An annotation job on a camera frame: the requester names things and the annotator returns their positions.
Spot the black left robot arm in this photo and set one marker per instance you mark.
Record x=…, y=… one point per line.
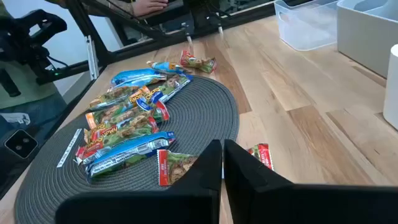
x=202, y=12

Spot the round grey woven placemat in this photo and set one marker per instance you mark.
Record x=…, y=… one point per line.
x=199, y=118

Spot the black metal table frame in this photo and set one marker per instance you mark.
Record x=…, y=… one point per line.
x=81, y=18

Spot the grey plastic bin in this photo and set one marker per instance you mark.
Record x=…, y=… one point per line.
x=357, y=40

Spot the black table-level camera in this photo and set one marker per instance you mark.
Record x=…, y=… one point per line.
x=21, y=143

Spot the person's hand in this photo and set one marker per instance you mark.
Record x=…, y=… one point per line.
x=149, y=7

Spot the clear plastic bin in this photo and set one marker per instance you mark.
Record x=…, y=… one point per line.
x=298, y=34

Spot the white label tape strip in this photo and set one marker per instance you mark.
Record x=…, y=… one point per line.
x=69, y=148

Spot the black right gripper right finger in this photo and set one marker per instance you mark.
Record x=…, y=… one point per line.
x=280, y=202

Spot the person's forearm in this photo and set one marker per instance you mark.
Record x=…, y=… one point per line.
x=121, y=5

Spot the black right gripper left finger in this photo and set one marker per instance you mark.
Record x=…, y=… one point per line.
x=192, y=199

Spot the silver frame bracket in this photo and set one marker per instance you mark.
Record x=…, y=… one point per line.
x=92, y=59

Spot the black device with green light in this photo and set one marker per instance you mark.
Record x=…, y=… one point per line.
x=18, y=40

